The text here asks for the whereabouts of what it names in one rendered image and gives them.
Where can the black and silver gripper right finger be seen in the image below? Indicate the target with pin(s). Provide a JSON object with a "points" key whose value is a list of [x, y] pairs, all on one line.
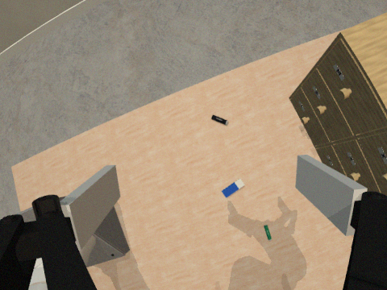
{"points": [[354, 211]]}

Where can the blue and white eraser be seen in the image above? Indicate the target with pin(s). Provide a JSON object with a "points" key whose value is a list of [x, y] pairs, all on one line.
{"points": [[233, 187]]}

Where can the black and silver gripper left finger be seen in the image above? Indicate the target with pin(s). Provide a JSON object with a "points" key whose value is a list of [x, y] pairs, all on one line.
{"points": [[56, 240]]}

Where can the black aa battery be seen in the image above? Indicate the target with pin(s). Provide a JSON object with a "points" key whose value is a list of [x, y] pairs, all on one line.
{"points": [[218, 119]]}

